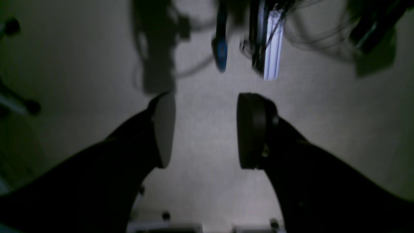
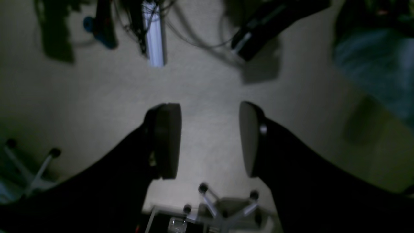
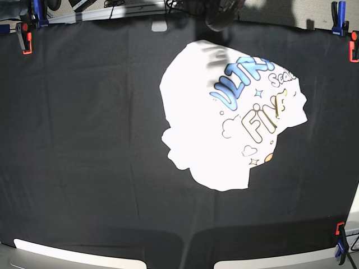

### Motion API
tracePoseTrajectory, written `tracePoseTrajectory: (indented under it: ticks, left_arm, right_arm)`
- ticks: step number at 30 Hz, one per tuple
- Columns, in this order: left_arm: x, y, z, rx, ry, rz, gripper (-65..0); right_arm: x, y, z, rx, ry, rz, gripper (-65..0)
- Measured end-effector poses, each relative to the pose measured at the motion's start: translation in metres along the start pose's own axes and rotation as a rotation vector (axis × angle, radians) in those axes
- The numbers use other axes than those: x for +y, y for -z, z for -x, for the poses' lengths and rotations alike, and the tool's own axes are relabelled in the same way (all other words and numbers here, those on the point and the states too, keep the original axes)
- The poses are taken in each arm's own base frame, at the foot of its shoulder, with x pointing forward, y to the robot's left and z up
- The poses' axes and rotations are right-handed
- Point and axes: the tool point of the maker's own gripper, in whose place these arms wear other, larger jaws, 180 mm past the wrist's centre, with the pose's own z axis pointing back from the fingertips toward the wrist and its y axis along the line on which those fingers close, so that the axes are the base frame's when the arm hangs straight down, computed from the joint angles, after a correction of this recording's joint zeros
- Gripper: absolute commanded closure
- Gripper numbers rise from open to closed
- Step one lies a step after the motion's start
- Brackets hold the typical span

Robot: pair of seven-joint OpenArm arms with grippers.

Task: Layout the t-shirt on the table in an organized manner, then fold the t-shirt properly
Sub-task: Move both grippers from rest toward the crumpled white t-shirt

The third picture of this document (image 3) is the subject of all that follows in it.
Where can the blue clamp top right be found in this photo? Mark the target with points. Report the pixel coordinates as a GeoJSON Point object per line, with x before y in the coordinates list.
{"type": "Point", "coordinates": [340, 25]}

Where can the orange blue clamp bottom right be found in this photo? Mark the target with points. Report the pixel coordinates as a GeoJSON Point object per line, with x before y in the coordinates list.
{"type": "Point", "coordinates": [341, 243]}

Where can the blue clamp top left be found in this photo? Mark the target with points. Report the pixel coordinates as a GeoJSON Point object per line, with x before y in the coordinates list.
{"type": "Point", "coordinates": [39, 13]}

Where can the black table cloth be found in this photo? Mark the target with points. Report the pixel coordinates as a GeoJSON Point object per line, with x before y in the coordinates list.
{"type": "Point", "coordinates": [84, 167]}

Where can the white printed t-shirt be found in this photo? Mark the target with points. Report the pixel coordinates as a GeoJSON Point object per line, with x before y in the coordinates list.
{"type": "Point", "coordinates": [225, 110]}

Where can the silver monitor stand base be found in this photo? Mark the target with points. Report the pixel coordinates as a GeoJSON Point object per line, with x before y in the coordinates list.
{"type": "Point", "coordinates": [159, 24]}

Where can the orange black clamp left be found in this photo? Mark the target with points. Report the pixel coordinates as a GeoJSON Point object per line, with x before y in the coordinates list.
{"type": "Point", "coordinates": [25, 37]}

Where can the orange clamp top right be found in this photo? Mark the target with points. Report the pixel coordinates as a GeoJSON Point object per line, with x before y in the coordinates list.
{"type": "Point", "coordinates": [353, 47]}

